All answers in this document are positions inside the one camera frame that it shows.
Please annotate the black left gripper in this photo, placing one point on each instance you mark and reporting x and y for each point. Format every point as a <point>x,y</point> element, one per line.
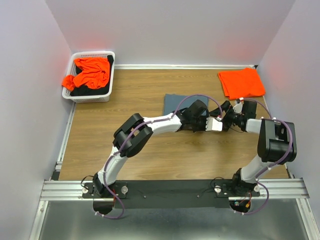
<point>203,128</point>

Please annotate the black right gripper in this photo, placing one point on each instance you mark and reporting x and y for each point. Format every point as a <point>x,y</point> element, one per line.
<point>224,107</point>

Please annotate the blue grey t shirt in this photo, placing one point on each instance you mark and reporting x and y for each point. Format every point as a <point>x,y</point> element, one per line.
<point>171,102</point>

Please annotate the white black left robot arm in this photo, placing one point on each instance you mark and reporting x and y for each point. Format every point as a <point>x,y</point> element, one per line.
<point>131,137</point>

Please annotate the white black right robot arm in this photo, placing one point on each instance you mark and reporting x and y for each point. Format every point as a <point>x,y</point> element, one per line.
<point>276,141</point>

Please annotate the folded orange t shirt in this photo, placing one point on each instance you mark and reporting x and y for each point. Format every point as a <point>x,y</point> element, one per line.
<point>244,83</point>

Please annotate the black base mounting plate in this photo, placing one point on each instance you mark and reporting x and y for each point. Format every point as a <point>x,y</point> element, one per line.
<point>168,194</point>

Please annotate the white plastic laundry basket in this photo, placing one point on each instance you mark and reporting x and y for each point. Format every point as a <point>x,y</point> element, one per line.
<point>72,71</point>

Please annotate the crumpled orange t shirt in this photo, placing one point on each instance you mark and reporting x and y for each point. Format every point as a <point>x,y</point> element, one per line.
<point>95,73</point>

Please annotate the black t shirt in basket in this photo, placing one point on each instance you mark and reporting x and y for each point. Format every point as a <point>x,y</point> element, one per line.
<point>85,91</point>

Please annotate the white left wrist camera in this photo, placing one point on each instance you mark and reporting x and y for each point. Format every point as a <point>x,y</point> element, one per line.
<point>212,124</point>

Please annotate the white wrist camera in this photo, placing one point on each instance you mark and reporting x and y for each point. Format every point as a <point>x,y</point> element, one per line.
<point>212,124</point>
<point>238,105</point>

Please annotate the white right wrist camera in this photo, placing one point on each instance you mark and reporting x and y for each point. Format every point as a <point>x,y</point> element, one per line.
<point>238,105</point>

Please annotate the aluminium extrusion rail frame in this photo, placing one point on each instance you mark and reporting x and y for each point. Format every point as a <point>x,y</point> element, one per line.
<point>63,213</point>

